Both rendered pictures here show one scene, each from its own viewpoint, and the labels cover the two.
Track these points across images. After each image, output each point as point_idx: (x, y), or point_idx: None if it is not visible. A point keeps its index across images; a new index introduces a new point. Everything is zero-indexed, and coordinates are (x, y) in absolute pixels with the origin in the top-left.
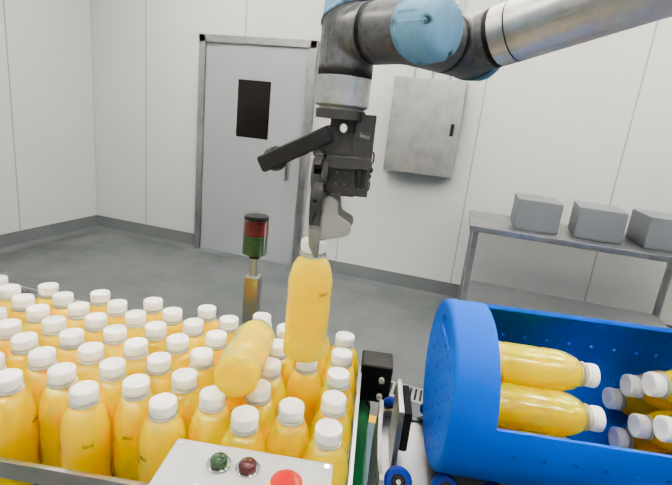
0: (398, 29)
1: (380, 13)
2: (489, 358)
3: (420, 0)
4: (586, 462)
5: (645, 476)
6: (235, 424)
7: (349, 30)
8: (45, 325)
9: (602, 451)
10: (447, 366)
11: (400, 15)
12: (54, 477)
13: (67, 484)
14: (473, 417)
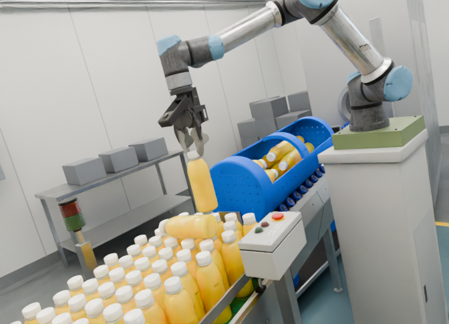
0: (212, 49)
1: (201, 44)
2: (254, 164)
3: (216, 38)
4: (287, 180)
5: (295, 174)
6: (231, 236)
7: (187, 53)
8: (65, 321)
9: (288, 173)
10: (243, 180)
11: (212, 44)
12: None
13: None
14: (266, 184)
